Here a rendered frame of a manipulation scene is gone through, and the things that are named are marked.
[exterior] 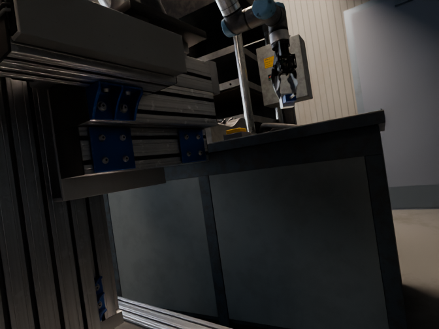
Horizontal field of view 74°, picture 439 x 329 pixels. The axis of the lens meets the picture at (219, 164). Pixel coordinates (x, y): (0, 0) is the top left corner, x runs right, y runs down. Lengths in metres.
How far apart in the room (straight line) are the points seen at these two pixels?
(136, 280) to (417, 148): 2.81
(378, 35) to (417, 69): 0.52
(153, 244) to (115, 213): 0.28
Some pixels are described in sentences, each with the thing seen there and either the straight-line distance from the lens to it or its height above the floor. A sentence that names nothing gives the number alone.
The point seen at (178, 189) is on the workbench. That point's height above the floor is 0.63.
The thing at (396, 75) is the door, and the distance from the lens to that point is 3.48.
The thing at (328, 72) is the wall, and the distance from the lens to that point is 3.69.
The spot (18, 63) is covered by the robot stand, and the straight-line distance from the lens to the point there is 0.46.
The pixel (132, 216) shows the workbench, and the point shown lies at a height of 0.52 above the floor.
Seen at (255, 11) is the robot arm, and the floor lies 1.23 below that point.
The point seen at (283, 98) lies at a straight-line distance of 1.19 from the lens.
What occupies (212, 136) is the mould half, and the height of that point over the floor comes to 0.83.
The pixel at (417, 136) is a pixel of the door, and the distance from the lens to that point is 3.42.
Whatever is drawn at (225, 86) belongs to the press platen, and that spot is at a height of 1.26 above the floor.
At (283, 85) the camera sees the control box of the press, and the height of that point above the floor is 1.17.
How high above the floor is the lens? 0.71
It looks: level
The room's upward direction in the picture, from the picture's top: 8 degrees counter-clockwise
